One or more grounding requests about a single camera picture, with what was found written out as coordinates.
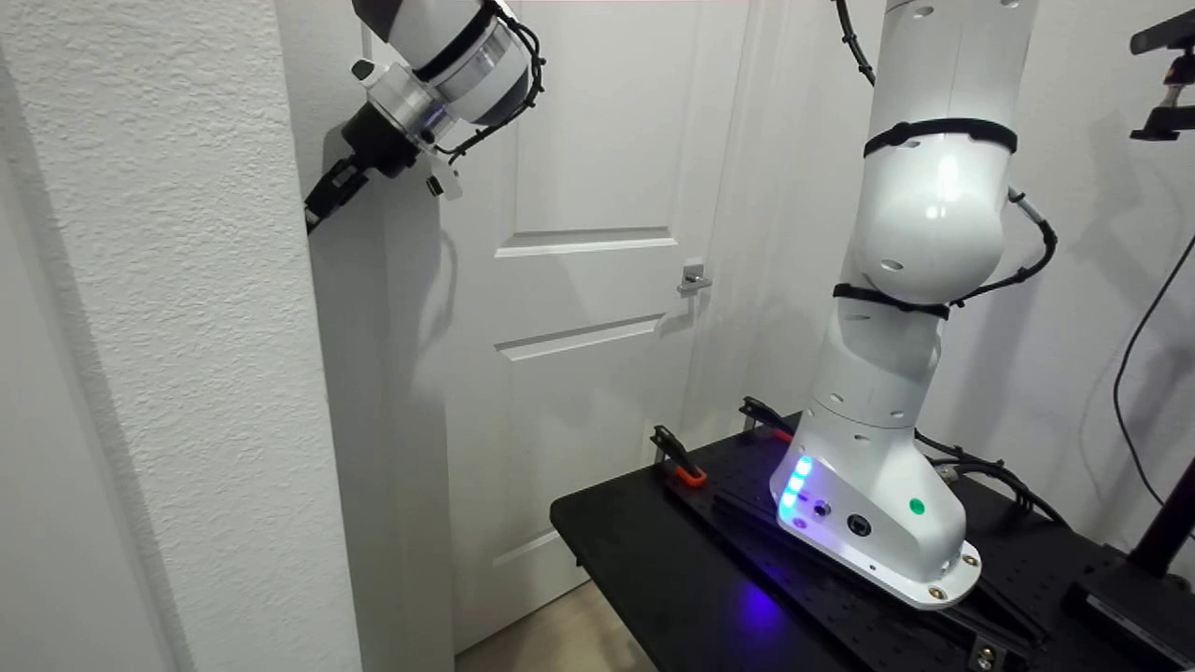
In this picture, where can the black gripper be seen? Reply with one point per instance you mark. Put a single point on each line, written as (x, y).
(378, 144)

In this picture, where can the white panel door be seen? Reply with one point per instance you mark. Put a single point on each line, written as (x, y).
(583, 434)

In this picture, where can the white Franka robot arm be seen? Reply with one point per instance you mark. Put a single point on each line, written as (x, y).
(933, 226)

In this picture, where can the black clamp with orange grip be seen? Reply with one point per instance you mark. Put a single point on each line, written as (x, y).
(685, 476)

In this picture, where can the black clamp with red grip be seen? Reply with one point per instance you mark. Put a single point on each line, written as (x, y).
(759, 413)

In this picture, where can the black exterior camera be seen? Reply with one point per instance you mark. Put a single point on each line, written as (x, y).
(1168, 30)

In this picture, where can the black camera stand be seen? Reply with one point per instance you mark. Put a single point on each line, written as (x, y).
(1162, 526)

